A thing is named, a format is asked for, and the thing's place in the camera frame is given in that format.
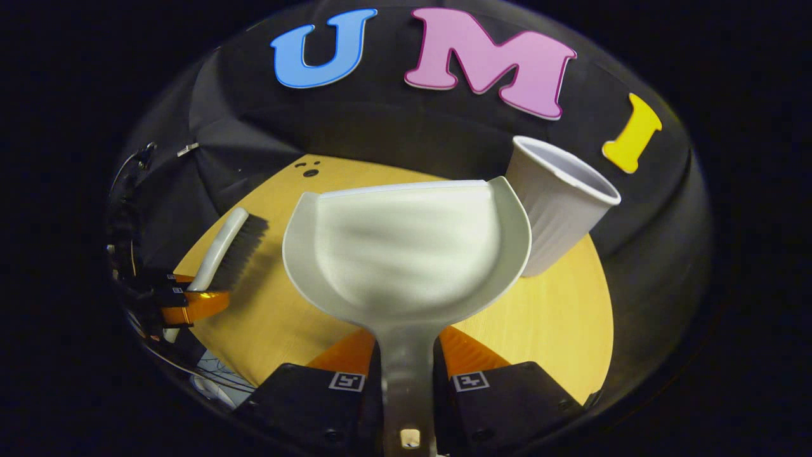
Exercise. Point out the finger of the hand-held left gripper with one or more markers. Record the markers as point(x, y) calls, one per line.
point(200, 306)

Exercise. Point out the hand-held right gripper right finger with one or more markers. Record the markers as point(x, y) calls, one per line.
point(507, 406)

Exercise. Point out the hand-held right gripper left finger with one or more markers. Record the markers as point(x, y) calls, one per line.
point(304, 406)

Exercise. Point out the small white broom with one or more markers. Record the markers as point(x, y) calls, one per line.
point(219, 251)

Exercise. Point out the white dustpan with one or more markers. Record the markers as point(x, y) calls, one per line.
point(406, 254)

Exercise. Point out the white ribbed garbage bin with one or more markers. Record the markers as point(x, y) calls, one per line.
point(558, 209)

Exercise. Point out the metal cloth clip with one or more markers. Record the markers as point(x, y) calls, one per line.
point(188, 150)

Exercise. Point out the black backdrop cloth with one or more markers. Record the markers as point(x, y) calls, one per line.
point(412, 133)

